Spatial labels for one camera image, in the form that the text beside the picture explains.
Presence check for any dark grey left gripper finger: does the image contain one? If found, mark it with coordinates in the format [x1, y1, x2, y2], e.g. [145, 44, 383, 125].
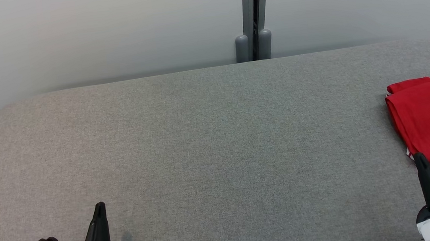
[77, 201, 111, 241]

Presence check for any grey cylindrical post foot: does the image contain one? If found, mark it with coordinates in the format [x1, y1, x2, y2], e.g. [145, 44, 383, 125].
[234, 34, 251, 64]
[257, 28, 275, 60]

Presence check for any grey partition post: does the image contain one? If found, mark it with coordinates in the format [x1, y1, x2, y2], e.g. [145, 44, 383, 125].
[240, 0, 277, 62]

